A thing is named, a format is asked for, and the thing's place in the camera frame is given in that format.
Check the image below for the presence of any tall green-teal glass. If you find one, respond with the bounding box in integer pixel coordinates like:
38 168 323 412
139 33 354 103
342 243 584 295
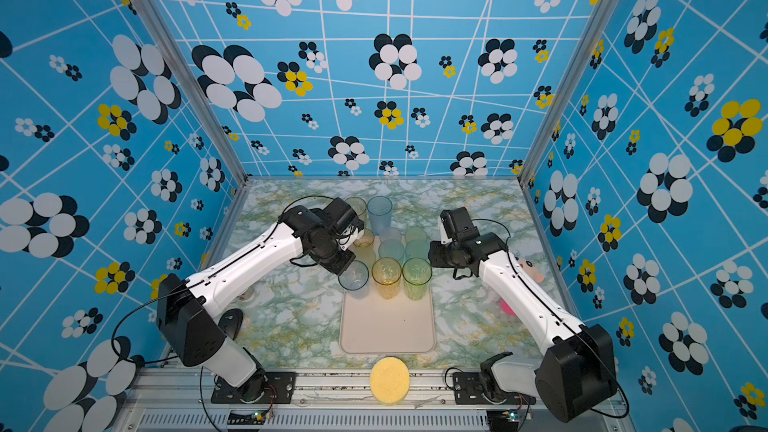
405 239 430 261

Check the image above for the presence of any small amber glass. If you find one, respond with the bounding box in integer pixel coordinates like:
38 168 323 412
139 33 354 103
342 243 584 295
354 228 375 248

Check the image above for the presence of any green glass column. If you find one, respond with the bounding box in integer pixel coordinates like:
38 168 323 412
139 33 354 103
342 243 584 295
402 257 432 301

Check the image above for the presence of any pale green glass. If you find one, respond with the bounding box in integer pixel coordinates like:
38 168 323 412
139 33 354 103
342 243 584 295
405 226 428 244

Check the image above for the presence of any grey-blue glass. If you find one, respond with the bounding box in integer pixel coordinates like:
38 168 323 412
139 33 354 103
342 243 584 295
338 260 370 299

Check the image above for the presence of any tall blue glass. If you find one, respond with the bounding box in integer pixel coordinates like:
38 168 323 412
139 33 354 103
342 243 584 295
367 196 393 235

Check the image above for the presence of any small clear glass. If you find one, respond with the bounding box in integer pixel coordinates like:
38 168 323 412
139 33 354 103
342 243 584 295
379 227 402 243

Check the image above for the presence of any tall teal glass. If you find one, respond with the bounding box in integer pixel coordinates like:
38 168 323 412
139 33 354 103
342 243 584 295
378 239 405 263

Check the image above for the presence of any yellow glass column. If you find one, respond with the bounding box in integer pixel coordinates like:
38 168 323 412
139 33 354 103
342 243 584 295
371 257 402 299

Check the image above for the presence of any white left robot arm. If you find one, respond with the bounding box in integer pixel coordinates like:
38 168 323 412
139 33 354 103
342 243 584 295
156 198 365 396

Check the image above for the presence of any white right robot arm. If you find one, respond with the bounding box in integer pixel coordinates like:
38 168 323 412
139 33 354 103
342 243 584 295
429 233 620 422

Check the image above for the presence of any pale pink rectangular tray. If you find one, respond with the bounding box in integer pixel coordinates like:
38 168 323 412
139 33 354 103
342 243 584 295
339 258 436 355

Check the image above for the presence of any tall amber glass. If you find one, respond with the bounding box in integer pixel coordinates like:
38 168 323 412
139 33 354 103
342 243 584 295
345 197 367 221

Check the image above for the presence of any pink plush doll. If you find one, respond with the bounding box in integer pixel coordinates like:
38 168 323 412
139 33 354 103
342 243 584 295
500 257 545 316

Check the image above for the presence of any white tape roll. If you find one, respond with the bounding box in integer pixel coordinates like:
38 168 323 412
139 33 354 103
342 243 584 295
237 287 254 301

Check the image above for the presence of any black computer mouse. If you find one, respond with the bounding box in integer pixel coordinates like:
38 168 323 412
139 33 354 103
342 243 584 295
218 309 244 340

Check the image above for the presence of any yellow round sponge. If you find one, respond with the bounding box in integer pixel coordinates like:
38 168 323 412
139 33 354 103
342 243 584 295
370 357 410 405

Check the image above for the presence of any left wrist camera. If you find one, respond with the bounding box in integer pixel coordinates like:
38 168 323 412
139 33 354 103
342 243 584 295
321 197 365 241

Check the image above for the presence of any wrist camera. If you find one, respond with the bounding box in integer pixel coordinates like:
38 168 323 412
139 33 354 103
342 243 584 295
439 207 480 245
321 197 365 241

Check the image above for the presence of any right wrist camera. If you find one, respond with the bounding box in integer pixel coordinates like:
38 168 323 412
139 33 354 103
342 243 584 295
439 207 480 245

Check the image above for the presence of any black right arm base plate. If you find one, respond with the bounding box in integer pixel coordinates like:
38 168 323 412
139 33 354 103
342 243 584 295
448 371 538 407

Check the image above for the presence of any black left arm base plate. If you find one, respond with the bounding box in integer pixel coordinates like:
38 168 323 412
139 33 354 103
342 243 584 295
210 371 298 405

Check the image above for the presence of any aluminium front rail frame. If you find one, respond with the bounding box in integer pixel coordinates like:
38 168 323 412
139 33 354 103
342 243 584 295
113 369 634 431

